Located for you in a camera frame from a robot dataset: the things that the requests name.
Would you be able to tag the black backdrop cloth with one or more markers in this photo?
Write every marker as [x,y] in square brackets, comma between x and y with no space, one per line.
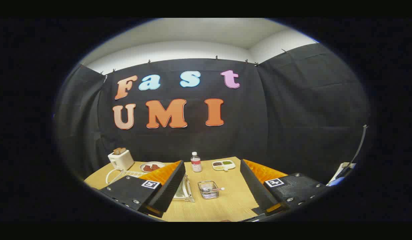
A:
[259,116]

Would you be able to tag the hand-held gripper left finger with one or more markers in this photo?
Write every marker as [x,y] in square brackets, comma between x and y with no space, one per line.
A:
[165,190]

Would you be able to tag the beige plate with meat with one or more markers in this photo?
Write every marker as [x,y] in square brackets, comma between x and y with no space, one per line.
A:
[158,163]

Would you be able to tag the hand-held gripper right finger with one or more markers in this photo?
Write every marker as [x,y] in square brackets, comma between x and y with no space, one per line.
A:
[256,188]

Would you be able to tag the white and blue device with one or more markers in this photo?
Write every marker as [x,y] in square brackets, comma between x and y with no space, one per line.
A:
[341,170]

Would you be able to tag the clear bottle with red label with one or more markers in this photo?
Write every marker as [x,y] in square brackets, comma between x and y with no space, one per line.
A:
[196,164]

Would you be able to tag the brown meat piece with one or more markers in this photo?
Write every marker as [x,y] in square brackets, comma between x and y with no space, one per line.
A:
[155,167]
[147,168]

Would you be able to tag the white toaster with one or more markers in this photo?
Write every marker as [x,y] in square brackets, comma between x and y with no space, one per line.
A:
[121,160]

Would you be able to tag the toast slices in toaster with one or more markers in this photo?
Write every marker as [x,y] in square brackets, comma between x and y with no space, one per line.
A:
[119,151]

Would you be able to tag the white divided condiment tray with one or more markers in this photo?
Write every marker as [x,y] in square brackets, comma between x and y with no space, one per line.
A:
[224,165]

